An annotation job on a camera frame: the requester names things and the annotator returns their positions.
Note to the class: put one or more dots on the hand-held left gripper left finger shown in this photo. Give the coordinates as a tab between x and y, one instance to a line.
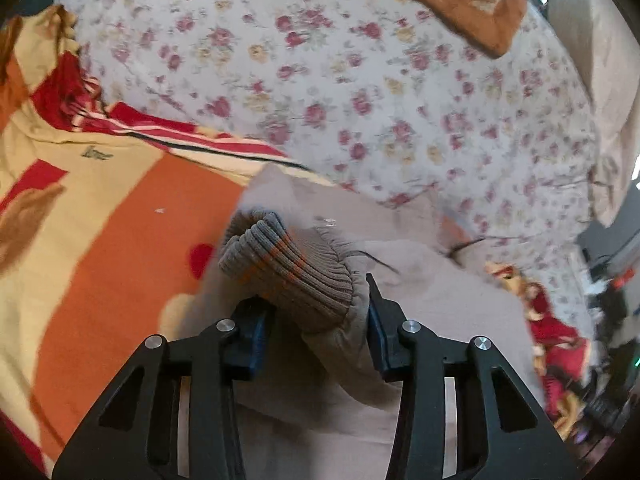
255	340

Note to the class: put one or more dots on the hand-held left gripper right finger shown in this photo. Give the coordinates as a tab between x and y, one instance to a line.
376	335

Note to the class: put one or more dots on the beige jacket with ribbed cuffs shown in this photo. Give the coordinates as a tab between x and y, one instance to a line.
440	305

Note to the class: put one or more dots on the orange yellow red printed blanket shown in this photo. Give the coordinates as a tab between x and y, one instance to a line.
115	240

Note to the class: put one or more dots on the white power strip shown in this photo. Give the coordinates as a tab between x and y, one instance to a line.
602	280

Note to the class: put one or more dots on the floral quilt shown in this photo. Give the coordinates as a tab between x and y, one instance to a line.
350	100

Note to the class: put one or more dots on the orange checkered cushion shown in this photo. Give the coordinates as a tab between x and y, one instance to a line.
465	0

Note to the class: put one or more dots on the beige curtain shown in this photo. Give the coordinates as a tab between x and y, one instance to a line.
600	60

